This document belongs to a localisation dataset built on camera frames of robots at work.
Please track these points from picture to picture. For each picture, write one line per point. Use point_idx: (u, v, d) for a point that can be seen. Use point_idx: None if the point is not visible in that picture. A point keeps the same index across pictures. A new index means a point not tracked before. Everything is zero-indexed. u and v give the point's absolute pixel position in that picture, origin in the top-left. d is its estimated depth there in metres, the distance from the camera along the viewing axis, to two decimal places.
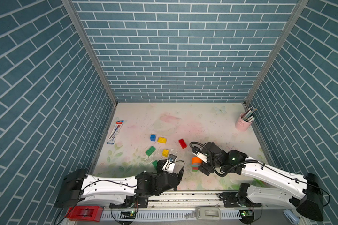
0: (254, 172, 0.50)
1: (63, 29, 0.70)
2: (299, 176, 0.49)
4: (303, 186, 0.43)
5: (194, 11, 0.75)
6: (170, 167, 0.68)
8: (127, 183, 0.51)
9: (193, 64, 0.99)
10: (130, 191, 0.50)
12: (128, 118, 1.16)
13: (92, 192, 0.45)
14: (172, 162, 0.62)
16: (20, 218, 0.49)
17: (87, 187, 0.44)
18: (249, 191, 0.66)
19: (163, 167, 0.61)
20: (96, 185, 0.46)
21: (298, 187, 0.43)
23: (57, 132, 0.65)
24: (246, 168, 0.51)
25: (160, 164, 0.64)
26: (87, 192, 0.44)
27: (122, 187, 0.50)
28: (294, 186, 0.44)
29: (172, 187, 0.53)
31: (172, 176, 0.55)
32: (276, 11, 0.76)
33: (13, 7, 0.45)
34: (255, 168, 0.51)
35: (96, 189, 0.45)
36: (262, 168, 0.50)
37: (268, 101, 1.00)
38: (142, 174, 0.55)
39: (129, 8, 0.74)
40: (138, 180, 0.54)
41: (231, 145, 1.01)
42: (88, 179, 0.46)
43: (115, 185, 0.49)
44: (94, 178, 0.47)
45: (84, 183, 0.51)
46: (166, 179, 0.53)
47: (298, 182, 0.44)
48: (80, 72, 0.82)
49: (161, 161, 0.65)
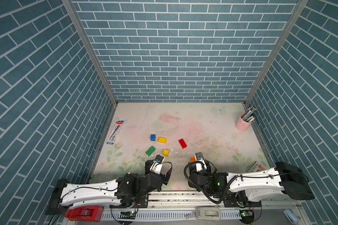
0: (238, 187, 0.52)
1: (63, 29, 0.70)
2: (271, 170, 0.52)
4: (278, 179, 0.46)
5: (194, 11, 0.75)
6: (158, 168, 0.67)
8: (107, 188, 0.52)
9: (193, 64, 0.99)
10: (109, 195, 0.51)
12: (128, 118, 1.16)
13: (72, 200, 0.48)
14: (158, 163, 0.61)
16: (20, 218, 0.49)
17: (66, 195, 0.47)
18: (246, 195, 0.65)
19: (150, 167, 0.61)
20: (75, 191, 0.48)
21: (275, 183, 0.46)
23: (57, 132, 0.65)
24: (232, 188, 0.53)
25: (148, 164, 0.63)
26: (66, 200, 0.47)
27: (102, 191, 0.51)
28: (272, 183, 0.46)
29: (156, 188, 0.53)
31: (157, 178, 0.55)
32: (276, 11, 0.76)
33: (13, 7, 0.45)
34: (237, 182, 0.53)
35: (75, 195, 0.48)
36: (242, 179, 0.53)
37: (268, 101, 1.00)
38: (125, 176, 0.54)
39: (129, 8, 0.74)
40: (119, 183, 0.54)
41: (231, 144, 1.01)
42: (67, 188, 0.49)
43: (95, 191, 0.50)
44: (73, 186, 0.49)
45: (64, 191, 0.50)
46: (149, 182, 0.52)
47: (272, 177, 0.47)
48: (80, 72, 0.82)
49: (149, 161, 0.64)
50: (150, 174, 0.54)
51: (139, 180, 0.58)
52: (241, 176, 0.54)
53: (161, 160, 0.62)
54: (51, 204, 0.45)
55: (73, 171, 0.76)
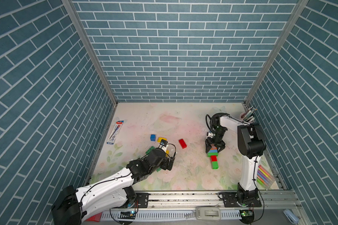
0: (225, 119, 0.76)
1: (63, 29, 0.70)
2: None
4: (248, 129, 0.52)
5: (194, 11, 0.75)
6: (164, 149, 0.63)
8: (122, 176, 0.52)
9: (193, 64, 0.99)
10: (127, 180, 0.52)
12: (128, 118, 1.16)
13: (92, 200, 0.44)
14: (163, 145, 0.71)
16: (20, 218, 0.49)
17: (83, 197, 0.43)
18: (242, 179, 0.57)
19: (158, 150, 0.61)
20: (92, 190, 0.45)
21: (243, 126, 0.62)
23: (57, 132, 0.65)
24: (222, 120, 0.77)
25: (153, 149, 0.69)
26: (86, 202, 0.42)
27: (119, 180, 0.50)
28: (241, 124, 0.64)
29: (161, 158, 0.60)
31: (158, 150, 0.61)
32: (276, 11, 0.76)
33: (13, 7, 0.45)
34: (224, 116, 0.78)
35: (94, 193, 0.45)
36: (228, 116, 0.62)
37: (268, 101, 1.00)
38: (131, 162, 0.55)
39: (129, 8, 0.74)
40: (130, 168, 0.56)
41: (231, 144, 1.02)
42: (81, 191, 0.44)
43: (111, 182, 0.49)
44: (86, 187, 0.45)
45: (77, 197, 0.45)
46: (155, 154, 0.58)
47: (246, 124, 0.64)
48: (80, 72, 0.82)
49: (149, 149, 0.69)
50: (152, 151, 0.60)
51: (145, 161, 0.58)
52: (227, 116, 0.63)
53: (165, 143, 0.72)
54: (68, 212, 0.40)
55: (73, 171, 0.76)
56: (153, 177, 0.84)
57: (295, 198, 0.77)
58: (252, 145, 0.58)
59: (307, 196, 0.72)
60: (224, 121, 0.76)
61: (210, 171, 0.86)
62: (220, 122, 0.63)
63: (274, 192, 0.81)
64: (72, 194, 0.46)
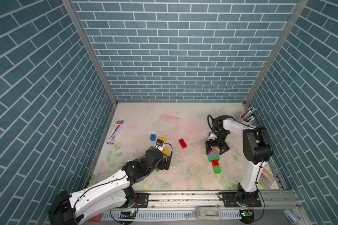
0: (228, 122, 0.73)
1: (63, 29, 0.70)
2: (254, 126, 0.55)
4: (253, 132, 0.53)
5: (194, 11, 0.75)
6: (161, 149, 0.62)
8: (117, 178, 0.51)
9: (193, 64, 0.99)
10: (123, 183, 0.51)
12: (128, 118, 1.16)
13: (86, 205, 0.43)
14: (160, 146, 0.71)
16: (20, 218, 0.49)
17: (77, 202, 0.43)
18: (242, 181, 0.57)
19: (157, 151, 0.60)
20: (87, 195, 0.45)
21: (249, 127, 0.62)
23: (57, 132, 0.66)
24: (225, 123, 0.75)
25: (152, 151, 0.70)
26: (80, 207, 0.42)
27: (113, 183, 0.50)
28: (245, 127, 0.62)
29: (158, 159, 0.58)
31: (156, 151, 0.60)
32: (276, 11, 0.76)
33: (13, 7, 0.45)
34: (229, 119, 0.76)
35: (88, 198, 0.44)
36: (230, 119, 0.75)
37: (268, 101, 1.00)
38: (127, 164, 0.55)
39: (129, 8, 0.74)
40: (126, 170, 0.54)
41: (231, 144, 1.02)
42: (74, 196, 0.44)
43: (105, 186, 0.48)
44: (80, 191, 0.45)
45: (71, 201, 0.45)
46: (152, 155, 0.57)
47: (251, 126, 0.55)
48: (80, 72, 0.82)
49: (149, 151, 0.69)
50: (149, 151, 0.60)
51: (142, 161, 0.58)
52: (231, 119, 0.76)
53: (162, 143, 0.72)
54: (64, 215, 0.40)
55: (73, 171, 0.76)
56: (153, 177, 0.84)
57: (295, 198, 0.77)
58: (259, 150, 0.55)
59: (307, 196, 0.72)
60: (228, 124, 0.73)
61: (210, 171, 0.86)
62: (225, 125, 0.75)
63: (273, 192, 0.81)
64: (66, 199, 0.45)
